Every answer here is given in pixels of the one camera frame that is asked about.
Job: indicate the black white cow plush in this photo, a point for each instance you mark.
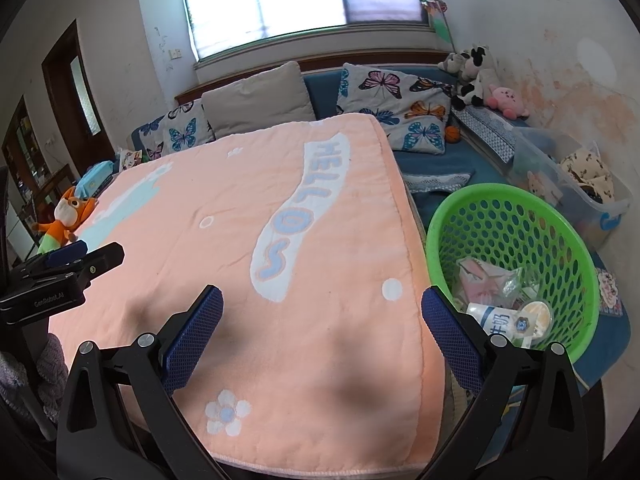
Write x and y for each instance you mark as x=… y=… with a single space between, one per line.
x=477 y=77

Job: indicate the pinwheel toy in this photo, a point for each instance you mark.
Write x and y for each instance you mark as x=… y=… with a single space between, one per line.
x=435 y=7

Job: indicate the person's left hand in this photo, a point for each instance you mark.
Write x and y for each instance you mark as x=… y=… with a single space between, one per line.
x=52 y=360

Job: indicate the spotted cream cloth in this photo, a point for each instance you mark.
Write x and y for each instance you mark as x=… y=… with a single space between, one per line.
x=590 y=175

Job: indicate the blue floor mat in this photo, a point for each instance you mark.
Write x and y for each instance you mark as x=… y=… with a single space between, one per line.
x=607 y=340

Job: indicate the pink snack wrapper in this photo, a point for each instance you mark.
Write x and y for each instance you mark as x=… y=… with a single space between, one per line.
x=480 y=280

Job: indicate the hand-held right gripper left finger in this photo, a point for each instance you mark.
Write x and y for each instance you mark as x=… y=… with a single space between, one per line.
x=192 y=347

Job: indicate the brown wooden door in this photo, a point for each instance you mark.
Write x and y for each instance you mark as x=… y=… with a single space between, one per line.
x=80 y=100

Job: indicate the grey lace trimmed cloth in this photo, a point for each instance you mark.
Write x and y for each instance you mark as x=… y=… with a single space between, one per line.
x=435 y=182

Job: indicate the pink printed blanket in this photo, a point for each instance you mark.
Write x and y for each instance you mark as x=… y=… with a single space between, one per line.
x=225 y=260

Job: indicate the beige cushion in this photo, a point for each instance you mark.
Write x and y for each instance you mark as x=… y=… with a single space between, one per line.
x=255 y=102

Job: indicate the clear snack wrapper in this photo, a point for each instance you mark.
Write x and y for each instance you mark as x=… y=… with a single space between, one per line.
x=537 y=316

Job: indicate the white milk carton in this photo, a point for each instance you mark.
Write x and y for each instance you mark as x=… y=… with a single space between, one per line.
x=500 y=327

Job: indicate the person's left forearm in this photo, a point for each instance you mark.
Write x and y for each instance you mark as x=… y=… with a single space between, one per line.
x=20 y=445

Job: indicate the grey patterned cloth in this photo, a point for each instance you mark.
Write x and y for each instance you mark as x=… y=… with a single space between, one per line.
x=487 y=132

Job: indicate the dark wooden cabinet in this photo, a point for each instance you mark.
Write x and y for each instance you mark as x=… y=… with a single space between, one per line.
x=22 y=170

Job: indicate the colourful picture book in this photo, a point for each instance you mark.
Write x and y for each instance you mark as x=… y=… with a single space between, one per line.
x=610 y=292

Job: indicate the white light switch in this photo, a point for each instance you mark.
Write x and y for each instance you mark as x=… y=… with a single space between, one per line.
x=175 y=54

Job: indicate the clear plastic storage box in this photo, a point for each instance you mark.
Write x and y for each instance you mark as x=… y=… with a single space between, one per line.
x=550 y=175

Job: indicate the orange fox plush toy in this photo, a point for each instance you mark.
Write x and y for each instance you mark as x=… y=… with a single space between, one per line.
x=67 y=215

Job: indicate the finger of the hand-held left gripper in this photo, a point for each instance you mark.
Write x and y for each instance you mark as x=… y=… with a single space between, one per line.
x=100 y=260
x=62 y=255

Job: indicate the window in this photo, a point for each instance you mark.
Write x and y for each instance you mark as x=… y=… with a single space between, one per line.
x=300 y=0

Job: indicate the butterfly print pillow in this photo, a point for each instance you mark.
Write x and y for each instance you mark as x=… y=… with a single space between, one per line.
x=177 y=132
x=400 y=105

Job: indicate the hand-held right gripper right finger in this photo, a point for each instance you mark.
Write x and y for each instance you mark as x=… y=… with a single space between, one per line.
x=452 y=345

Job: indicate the grey white plush toy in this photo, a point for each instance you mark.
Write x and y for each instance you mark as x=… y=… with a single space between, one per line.
x=451 y=64

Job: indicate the green plastic basket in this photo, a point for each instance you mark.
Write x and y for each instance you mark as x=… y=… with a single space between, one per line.
x=450 y=220

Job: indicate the pink round plush toy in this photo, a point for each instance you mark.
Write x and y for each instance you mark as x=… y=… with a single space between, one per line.
x=507 y=102

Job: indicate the blue sofa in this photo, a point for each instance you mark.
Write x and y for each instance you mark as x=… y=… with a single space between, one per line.
x=325 y=90

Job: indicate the cartoon picture card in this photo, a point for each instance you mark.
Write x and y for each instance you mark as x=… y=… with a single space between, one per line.
x=130 y=160

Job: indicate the small orange basketball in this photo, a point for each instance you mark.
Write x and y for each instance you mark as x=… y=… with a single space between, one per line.
x=452 y=134

